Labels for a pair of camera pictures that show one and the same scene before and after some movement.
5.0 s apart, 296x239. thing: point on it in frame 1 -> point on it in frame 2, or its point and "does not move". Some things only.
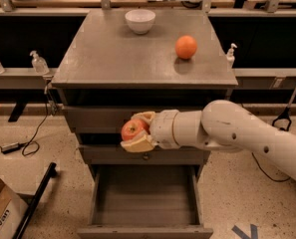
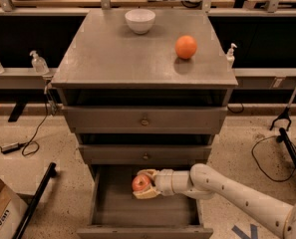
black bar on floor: [51, 174] does not move
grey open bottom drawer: [146, 201] does not move
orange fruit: [185, 46] does not move
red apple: [133, 127] -> [141, 182]
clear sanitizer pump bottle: [39, 64] does not move
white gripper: [162, 128] -> [163, 182]
